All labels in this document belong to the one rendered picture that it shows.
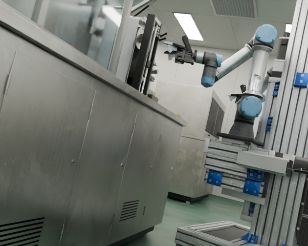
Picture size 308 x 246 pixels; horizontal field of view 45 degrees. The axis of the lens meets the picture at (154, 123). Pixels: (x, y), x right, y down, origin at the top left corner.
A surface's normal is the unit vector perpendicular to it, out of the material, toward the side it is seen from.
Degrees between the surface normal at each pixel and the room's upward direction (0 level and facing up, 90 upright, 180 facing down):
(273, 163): 90
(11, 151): 90
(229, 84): 90
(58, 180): 90
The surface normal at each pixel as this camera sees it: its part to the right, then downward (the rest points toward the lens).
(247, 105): -0.12, 0.04
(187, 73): -0.30, -0.14
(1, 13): 0.93, 0.18
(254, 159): -0.51, -0.18
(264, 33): -0.06, -0.22
